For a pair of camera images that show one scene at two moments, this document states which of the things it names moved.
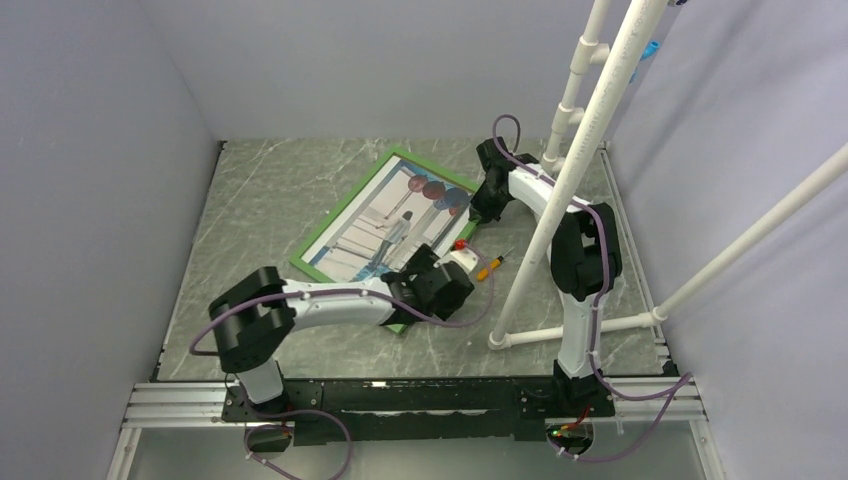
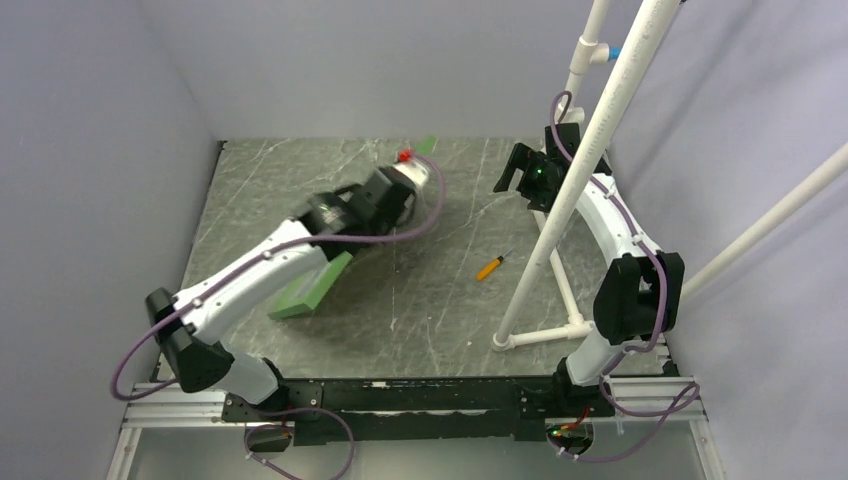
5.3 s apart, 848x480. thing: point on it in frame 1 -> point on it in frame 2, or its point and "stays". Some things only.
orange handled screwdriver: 482,274 stays
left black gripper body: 444,311 -> 377,229
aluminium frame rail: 638,403 stays
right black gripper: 485,213 -> 524,157
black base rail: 420,411 stays
